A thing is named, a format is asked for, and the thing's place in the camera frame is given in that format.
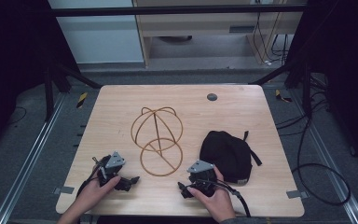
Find black cap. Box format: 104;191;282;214
199;130;263;186

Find light wooden desk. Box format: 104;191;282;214
131;0;308;68

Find black horizontal frame bar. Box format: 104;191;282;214
48;4;307;18

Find grey table bracket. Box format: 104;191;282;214
285;189;310;200
53;185;76;196

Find person's left hand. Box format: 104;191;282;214
76;175;122;216

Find white cabinet panel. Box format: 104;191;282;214
48;0;145;65

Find black looped floor cable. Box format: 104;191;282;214
274;102;352;207

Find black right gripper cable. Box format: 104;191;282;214
196;178;252;218

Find aluminium floor rail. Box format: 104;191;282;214
288;90;358;224
0;92;68;224

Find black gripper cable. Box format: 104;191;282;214
196;178;252;218
76;156;104;198

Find black curtain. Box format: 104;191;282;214
287;0;358;175
0;0;82;157

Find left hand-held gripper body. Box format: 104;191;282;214
96;150;127;188

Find black metal stand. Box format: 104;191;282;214
249;60;313;119
43;60;103;123

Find person's right hand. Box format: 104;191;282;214
186;167;237;224

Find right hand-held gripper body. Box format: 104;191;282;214
186;160;219;199

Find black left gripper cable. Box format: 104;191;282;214
76;156;104;198

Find golden wire hat stand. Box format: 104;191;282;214
130;106;185;177

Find yellow black striped tape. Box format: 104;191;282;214
76;91;89;109
274;89;293;104

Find black cables under desk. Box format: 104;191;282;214
252;12;291;67

